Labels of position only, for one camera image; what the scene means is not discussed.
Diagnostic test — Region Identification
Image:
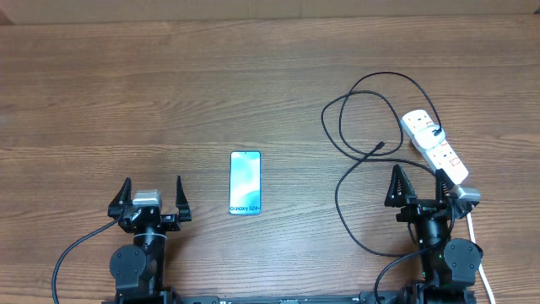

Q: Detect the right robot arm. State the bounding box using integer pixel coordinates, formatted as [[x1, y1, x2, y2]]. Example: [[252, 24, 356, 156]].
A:
[[374, 165, 483, 304]]

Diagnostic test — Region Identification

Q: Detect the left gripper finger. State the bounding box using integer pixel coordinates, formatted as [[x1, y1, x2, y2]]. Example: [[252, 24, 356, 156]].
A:
[[107, 177, 132, 219], [175, 176, 192, 222]]

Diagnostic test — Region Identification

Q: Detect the white USB charger plug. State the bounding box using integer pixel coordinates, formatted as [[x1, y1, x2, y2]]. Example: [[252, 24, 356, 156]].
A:
[[413, 125, 446, 151]]

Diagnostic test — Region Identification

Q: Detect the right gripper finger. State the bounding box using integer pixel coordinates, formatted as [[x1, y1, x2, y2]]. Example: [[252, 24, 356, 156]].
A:
[[384, 164, 417, 208], [435, 169, 455, 203]]

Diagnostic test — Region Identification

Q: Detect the Samsung Galaxy smartphone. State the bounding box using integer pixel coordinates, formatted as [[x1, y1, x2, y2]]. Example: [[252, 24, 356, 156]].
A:
[[229, 150, 262, 215]]

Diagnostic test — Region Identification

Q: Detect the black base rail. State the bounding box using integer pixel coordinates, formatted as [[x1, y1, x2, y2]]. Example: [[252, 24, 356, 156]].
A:
[[101, 291, 477, 304]]

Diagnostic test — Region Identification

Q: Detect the white power strip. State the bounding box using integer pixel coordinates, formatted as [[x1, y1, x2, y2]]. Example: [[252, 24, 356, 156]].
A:
[[400, 110, 468, 184]]

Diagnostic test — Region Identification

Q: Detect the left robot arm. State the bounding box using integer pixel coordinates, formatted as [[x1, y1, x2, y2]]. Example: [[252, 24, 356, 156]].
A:
[[107, 177, 192, 304]]

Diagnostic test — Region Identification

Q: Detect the white power strip cord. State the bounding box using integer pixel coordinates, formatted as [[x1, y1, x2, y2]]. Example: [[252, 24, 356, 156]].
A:
[[465, 212, 497, 304]]

